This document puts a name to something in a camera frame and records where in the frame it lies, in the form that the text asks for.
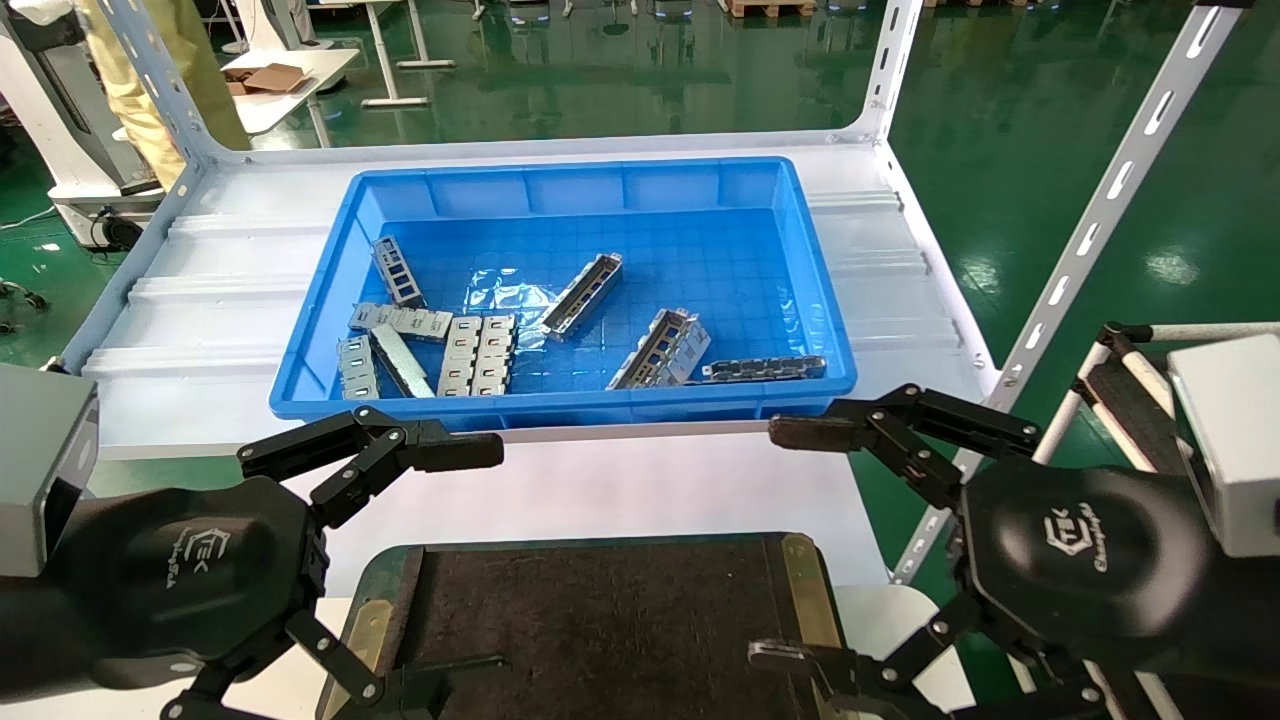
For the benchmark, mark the short silver metal part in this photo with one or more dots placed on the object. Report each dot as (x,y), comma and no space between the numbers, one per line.
(357,370)

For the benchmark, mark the brown cardboard box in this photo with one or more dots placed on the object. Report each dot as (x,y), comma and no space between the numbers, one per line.
(270,78)

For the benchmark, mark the long silver metal bracket part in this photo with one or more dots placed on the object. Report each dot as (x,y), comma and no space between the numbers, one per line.
(583,295)

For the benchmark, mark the blue plastic bin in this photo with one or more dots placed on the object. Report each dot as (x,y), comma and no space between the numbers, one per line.
(640,250)

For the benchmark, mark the white desk leg frame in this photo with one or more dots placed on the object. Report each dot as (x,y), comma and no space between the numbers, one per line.
(390,60)

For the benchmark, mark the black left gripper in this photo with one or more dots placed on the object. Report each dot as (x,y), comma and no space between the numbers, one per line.
(200,570)

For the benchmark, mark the black container tray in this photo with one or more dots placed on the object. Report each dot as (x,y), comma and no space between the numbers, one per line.
(600,630)

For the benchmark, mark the black chair caster base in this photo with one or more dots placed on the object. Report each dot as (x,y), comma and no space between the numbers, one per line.
(20,300)

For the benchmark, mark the silver multi-port metal cage part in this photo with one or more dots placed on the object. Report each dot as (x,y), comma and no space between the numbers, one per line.
(493,355)
(460,357)

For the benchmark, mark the wide silver metal cage part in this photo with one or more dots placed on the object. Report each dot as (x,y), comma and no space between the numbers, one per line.
(660,350)

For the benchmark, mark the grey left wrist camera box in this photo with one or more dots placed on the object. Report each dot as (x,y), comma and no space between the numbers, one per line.
(40,470)

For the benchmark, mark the white metal shelf rack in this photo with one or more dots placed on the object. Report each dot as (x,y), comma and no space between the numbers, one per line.
(200,300)

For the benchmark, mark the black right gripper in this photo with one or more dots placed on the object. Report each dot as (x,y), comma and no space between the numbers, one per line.
(1080,560)

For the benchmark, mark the white background table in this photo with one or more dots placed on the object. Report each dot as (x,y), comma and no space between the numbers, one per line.
(280,105)

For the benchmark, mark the slotted grey metal part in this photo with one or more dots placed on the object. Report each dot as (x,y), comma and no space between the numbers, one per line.
(398,272)

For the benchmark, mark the flat silver metal part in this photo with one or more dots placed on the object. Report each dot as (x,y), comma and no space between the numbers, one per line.
(410,321)

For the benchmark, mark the wooden pallet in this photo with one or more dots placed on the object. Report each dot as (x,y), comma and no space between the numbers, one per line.
(770,8)

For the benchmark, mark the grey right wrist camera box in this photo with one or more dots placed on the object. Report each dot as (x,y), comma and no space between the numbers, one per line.
(1235,440)

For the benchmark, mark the dark slim metal strip part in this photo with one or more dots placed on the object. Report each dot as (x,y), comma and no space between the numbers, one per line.
(765,369)

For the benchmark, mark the white background machine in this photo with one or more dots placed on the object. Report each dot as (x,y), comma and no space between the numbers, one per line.
(60,120)

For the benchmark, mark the person in work clothes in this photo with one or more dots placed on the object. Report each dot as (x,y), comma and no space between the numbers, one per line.
(150,90)

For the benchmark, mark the plain silver metal part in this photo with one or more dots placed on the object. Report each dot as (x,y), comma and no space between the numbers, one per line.
(402,362)

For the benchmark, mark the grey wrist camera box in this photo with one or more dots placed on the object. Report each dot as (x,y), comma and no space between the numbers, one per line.
(1235,440)
(40,470)

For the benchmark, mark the clear plastic bag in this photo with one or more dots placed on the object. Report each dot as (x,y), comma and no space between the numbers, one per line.
(510,295)

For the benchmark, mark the white tube cart black pads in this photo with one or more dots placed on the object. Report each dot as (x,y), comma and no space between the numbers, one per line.
(1125,400)

